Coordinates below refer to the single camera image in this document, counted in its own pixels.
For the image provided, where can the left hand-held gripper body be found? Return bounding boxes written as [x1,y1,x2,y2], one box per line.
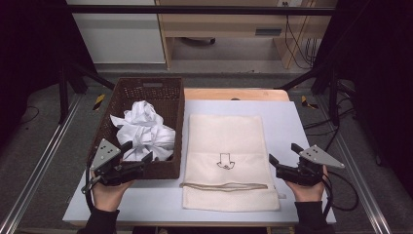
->
[81,138,146,195]

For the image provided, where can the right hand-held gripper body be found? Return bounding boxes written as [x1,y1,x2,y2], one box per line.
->
[276,144,346,187]

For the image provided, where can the white garment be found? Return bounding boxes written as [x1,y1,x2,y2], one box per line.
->
[109,99,176,162]

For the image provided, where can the cream mesh laundry bag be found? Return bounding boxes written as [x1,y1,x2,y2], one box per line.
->
[179,113,287,213]

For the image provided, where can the brown wicker basket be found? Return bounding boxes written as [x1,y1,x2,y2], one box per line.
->
[87,76,185,180]

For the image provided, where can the person's right hand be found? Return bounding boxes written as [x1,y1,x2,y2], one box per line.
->
[284,164,329,203]

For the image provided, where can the person's left hand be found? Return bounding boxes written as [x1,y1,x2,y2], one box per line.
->
[92,171,135,213]

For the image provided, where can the yellow black tape marker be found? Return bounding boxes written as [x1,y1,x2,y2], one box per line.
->
[92,93,107,111]
[300,95,319,110]

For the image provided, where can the black metal stand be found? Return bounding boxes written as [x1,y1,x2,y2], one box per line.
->
[276,62,343,128]
[57,61,117,125]

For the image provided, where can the black curtain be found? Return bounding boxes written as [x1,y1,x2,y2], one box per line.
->
[311,0,413,190]
[0,0,98,147]

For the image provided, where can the white cabinet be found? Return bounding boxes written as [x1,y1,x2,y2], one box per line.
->
[66,0,167,64]

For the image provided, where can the wooden desk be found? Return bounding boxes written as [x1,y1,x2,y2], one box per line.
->
[155,0,339,70]

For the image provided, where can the white power strip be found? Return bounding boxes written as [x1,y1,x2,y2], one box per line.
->
[277,0,304,8]

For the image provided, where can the black floor cable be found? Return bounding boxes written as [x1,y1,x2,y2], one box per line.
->
[19,105,41,127]
[303,97,357,152]

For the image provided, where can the aluminium rail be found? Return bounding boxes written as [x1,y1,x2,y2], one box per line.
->
[0,94,84,234]
[316,97,393,234]

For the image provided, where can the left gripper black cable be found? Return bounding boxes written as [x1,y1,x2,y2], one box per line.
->
[84,159,97,215]

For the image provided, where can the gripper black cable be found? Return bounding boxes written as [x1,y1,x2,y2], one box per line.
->
[84,159,97,215]
[322,170,360,218]

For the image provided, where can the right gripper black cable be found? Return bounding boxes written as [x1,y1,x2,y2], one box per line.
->
[322,170,360,218]

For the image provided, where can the black desk cables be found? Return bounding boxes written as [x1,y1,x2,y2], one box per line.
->
[283,14,319,70]

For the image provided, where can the black metal frame bar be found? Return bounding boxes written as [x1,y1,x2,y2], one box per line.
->
[66,5,337,16]

